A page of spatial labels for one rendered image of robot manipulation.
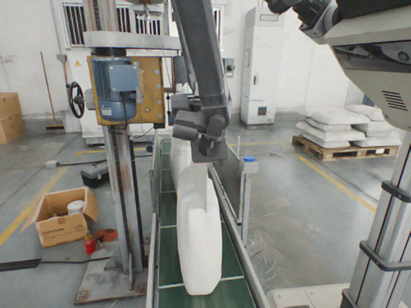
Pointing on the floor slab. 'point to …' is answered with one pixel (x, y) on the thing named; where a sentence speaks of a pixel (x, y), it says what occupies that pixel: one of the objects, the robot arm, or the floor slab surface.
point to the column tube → (122, 143)
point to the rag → (106, 235)
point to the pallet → (325, 154)
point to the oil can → (89, 243)
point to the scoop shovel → (72, 125)
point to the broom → (51, 107)
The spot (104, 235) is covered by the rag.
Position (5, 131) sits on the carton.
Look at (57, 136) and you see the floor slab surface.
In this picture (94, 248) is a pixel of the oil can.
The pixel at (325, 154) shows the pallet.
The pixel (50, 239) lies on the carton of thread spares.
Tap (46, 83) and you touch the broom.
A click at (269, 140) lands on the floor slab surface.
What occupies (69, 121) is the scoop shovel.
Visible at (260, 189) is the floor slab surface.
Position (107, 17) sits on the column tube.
